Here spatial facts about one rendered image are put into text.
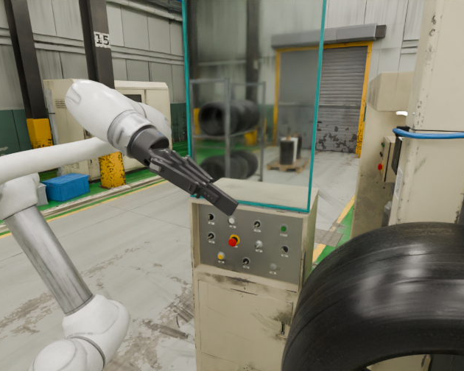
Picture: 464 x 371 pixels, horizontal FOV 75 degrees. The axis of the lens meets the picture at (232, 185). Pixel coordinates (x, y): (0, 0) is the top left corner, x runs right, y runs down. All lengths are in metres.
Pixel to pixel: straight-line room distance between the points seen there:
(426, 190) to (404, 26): 9.12
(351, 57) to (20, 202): 9.39
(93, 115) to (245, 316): 1.20
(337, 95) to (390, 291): 9.46
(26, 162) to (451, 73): 1.00
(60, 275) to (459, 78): 1.22
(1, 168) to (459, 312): 0.95
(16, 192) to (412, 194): 1.12
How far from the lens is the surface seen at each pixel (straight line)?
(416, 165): 0.83
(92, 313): 1.18
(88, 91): 0.71
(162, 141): 0.63
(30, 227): 1.16
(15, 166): 0.91
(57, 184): 5.72
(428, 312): 0.54
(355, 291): 0.57
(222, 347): 1.78
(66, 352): 1.09
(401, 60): 9.74
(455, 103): 0.83
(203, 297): 1.63
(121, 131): 0.64
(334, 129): 9.97
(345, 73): 9.89
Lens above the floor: 1.73
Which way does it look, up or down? 17 degrees down
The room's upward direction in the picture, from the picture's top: straight up
